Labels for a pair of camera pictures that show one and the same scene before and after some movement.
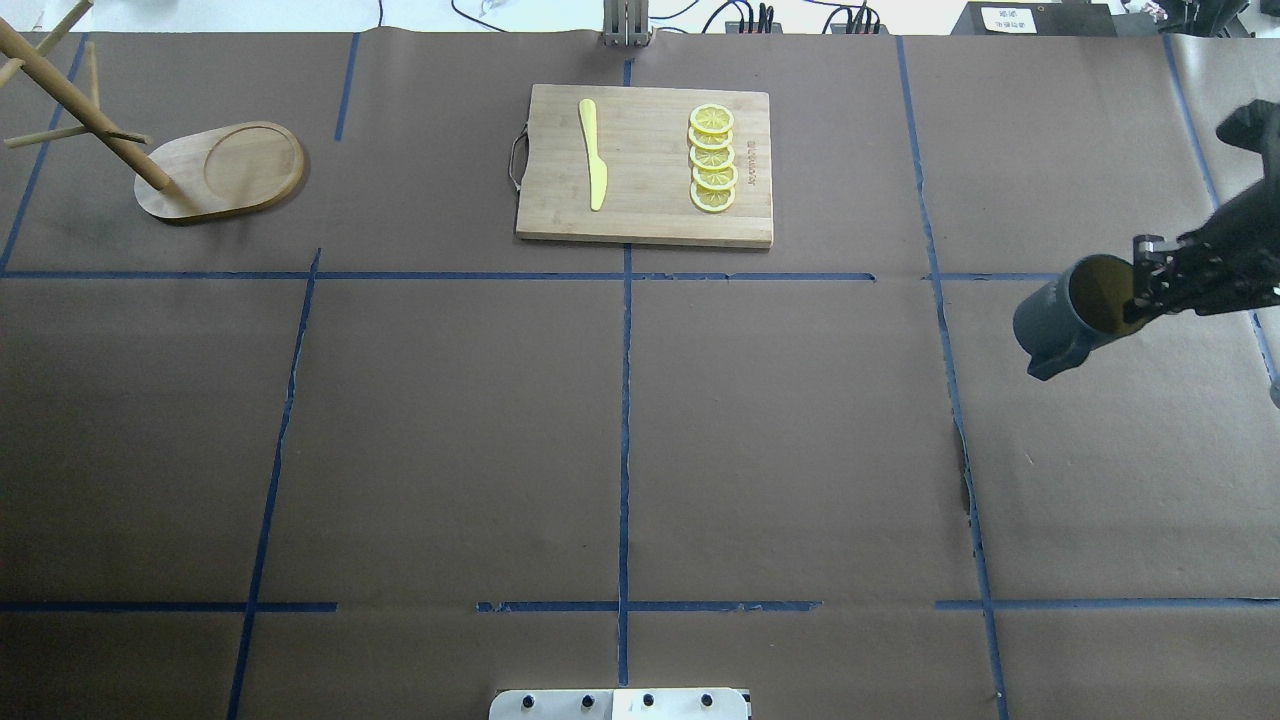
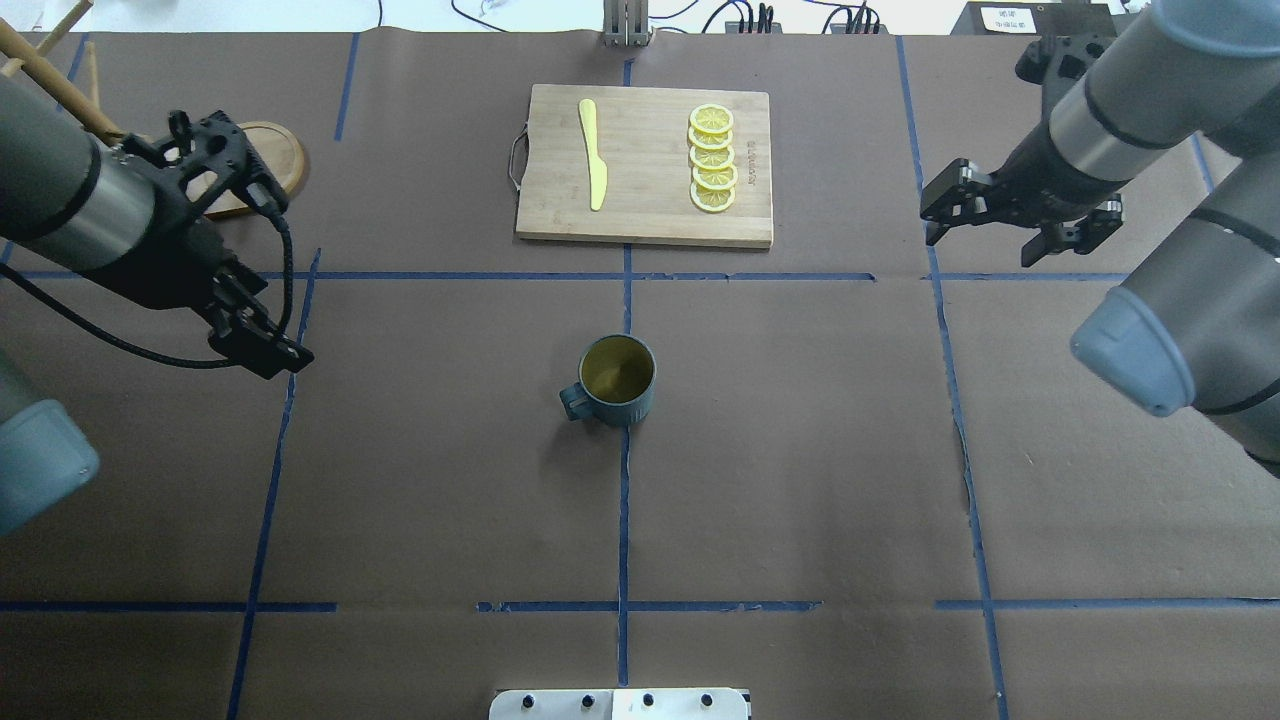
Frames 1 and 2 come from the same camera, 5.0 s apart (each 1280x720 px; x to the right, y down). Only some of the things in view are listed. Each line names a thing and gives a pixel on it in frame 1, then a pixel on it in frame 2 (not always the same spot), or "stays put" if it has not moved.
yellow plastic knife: [598, 169] stays put
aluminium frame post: [625, 23] stays put
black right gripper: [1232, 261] → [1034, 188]
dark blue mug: [1060, 322] → [617, 378]
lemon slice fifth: [712, 200] stays put
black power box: [997, 18] stays put
